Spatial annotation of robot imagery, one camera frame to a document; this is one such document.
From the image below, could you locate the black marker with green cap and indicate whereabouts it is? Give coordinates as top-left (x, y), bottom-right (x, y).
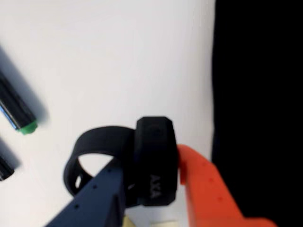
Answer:
top-left (0, 70), bottom-right (38, 136)

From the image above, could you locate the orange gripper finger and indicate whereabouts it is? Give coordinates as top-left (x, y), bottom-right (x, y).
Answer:
top-left (177, 144), bottom-right (277, 227)

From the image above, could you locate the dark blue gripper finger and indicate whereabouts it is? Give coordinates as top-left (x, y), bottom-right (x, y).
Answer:
top-left (45, 160), bottom-right (125, 227)

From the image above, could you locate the beige tape beside robot base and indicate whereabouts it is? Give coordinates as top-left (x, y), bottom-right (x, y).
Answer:
top-left (123, 214), bottom-right (187, 227)

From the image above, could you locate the black cylindrical battery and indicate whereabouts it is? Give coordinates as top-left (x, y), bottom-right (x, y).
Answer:
top-left (0, 156), bottom-right (15, 182)

